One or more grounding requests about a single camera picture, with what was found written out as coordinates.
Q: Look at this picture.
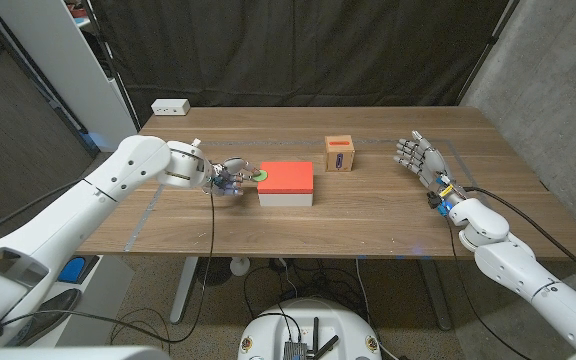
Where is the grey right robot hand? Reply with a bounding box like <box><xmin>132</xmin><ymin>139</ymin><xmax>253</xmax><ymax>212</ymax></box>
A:
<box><xmin>393</xmin><ymin>130</ymin><xmax>454</xmax><ymax>191</ymax></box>

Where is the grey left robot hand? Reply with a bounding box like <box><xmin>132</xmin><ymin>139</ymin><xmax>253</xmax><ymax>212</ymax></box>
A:
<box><xmin>201</xmin><ymin>156</ymin><xmax>264</xmax><ymax>197</ymax></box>

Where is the small cardboard box with slot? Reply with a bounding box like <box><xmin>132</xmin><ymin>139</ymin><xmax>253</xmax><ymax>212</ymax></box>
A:
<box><xmin>324</xmin><ymin>134</ymin><xmax>356</xmax><ymax>173</ymax></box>

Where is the red and white box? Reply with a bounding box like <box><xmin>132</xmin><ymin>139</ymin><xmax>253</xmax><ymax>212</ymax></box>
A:
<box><xmin>257</xmin><ymin>160</ymin><xmax>315</xmax><ymax>208</ymax></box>

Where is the white power outlet box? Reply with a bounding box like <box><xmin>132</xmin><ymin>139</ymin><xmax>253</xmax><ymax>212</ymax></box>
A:
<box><xmin>150</xmin><ymin>98</ymin><xmax>191</xmax><ymax>117</ymax></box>

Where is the white round foot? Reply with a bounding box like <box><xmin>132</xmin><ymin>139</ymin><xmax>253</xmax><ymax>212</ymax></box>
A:
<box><xmin>229</xmin><ymin>256</ymin><xmax>251</xmax><ymax>278</ymax></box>

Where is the small black floor fan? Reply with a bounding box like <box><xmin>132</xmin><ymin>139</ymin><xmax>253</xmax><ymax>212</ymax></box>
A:
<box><xmin>196</xmin><ymin>257</ymin><xmax>233</xmax><ymax>287</ymax></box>

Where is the white table leg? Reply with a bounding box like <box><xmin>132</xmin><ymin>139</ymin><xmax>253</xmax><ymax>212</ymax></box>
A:
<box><xmin>170</xmin><ymin>256</ymin><xmax>199</xmax><ymax>325</ymax></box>

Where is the grey table leg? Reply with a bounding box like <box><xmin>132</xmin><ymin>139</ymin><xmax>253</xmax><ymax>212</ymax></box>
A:
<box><xmin>417</xmin><ymin>258</ymin><xmax>453</xmax><ymax>332</ymax></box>

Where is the black backdrop stand pole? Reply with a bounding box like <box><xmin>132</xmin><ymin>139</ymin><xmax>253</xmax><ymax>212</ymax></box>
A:
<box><xmin>81</xmin><ymin>0</ymin><xmax>142</xmax><ymax>131</ymax></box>
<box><xmin>455</xmin><ymin>0</ymin><xmax>522</xmax><ymax>107</ymax></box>

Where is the black curtain backdrop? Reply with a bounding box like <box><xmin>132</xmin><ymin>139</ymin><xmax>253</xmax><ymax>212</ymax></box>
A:
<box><xmin>87</xmin><ymin>0</ymin><xmax>512</xmax><ymax>126</ymax></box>

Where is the white robot torso base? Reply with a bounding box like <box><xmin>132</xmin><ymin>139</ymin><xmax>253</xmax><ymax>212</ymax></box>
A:
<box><xmin>237</xmin><ymin>298</ymin><xmax>383</xmax><ymax>360</ymax></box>

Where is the blue round pad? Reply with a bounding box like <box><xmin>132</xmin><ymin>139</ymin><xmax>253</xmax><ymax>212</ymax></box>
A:
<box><xmin>57</xmin><ymin>256</ymin><xmax>85</xmax><ymax>284</ymax></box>

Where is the grey electronics module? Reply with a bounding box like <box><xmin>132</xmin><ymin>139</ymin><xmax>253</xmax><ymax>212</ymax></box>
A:
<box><xmin>282</xmin><ymin>340</ymin><xmax>309</xmax><ymax>360</ymax></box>

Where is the slanted black antenna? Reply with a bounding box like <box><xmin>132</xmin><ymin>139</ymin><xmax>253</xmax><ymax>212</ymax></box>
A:
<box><xmin>312</xmin><ymin>334</ymin><xmax>340</xmax><ymax>360</ymax></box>

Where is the white cabinet panel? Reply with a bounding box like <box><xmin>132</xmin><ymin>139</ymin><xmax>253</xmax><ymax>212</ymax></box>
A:
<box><xmin>0</xmin><ymin>0</ymin><xmax>139</xmax><ymax>153</ymax></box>

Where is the thin black left arm wire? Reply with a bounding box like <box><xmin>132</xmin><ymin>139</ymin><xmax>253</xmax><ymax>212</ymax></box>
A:
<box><xmin>0</xmin><ymin>192</ymin><xmax>218</xmax><ymax>345</ymax></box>

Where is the thin black arm wire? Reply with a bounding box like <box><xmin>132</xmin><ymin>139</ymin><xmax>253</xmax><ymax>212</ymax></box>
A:
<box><xmin>445</xmin><ymin>213</ymin><xmax>522</xmax><ymax>360</ymax></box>
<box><xmin>0</xmin><ymin>192</ymin><xmax>218</xmax><ymax>345</ymax></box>

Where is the thin black right arm wire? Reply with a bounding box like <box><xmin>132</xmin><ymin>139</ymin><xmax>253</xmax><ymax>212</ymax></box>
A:
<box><xmin>445</xmin><ymin>213</ymin><xmax>522</xmax><ymax>360</ymax></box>

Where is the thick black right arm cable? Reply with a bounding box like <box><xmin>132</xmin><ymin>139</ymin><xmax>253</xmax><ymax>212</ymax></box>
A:
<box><xmin>461</xmin><ymin>184</ymin><xmax>576</xmax><ymax>290</ymax></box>

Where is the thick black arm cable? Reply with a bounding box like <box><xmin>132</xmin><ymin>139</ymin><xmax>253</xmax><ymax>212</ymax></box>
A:
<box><xmin>0</xmin><ymin>178</ymin><xmax>87</xmax><ymax>251</ymax></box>
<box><xmin>461</xmin><ymin>184</ymin><xmax>576</xmax><ymax>290</ymax></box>

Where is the black floor cable bundle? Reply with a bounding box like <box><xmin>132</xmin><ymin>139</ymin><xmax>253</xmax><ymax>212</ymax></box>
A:
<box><xmin>242</xmin><ymin>257</ymin><xmax>369</xmax><ymax>321</ymax></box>

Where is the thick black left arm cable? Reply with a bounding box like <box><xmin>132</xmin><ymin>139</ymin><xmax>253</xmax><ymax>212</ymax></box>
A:
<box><xmin>0</xmin><ymin>178</ymin><xmax>87</xmax><ymax>251</ymax></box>

